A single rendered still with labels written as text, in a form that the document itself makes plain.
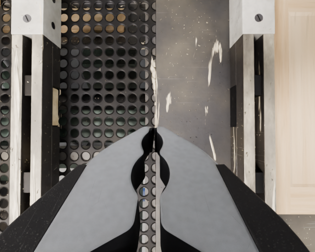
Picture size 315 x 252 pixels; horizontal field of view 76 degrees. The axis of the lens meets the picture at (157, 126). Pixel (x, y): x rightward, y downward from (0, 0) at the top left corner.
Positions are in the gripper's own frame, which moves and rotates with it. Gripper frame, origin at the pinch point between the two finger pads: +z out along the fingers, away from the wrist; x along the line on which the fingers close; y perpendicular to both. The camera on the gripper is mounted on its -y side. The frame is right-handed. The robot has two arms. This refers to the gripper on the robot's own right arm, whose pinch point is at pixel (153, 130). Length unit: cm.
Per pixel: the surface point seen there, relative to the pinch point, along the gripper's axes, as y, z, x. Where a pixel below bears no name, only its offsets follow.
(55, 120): 13.6, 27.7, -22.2
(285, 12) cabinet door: -5.9, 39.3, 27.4
